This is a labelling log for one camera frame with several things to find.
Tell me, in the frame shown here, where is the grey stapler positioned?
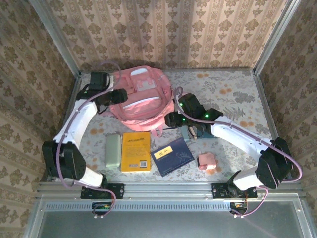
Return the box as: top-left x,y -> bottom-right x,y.
180,125 -> 193,143

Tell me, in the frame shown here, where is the pink backpack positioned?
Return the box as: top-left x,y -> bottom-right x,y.
103,66 -> 178,138

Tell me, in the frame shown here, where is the navy blue book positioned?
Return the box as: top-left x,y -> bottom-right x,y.
151,137 -> 195,177

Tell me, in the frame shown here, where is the pink crank pencil sharpener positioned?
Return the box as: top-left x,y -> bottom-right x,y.
197,153 -> 218,171

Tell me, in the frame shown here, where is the pale green pencil case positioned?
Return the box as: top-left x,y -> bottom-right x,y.
105,133 -> 122,169

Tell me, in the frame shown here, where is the yellow book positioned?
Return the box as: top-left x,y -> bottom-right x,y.
120,131 -> 152,173

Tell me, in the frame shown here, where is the floral tablecloth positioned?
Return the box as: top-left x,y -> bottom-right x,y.
49,70 -> 288,183

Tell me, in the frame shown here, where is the black connector board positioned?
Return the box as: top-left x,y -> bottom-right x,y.
229,202 -> 248,215
91,202 -> 112,215

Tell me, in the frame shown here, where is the grey metal panel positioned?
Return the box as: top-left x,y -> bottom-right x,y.
24,193 -> 317,238

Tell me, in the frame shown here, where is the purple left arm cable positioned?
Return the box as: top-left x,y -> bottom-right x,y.
56,61 -> 122,219

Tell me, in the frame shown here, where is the aluminium table edge rail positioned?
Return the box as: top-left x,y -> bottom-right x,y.
42,73 -> 82,183
252,70 -> 293,180

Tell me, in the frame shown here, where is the aluminium frame post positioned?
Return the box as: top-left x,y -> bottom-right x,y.
28,0 -> 82,77
252,0 -> 302,75

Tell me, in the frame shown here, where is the wide aluminium base rail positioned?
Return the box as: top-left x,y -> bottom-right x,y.
37,180 -> 305,199

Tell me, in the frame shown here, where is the slotted grey cable duct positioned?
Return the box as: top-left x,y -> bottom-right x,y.
44,202 -> 236,212

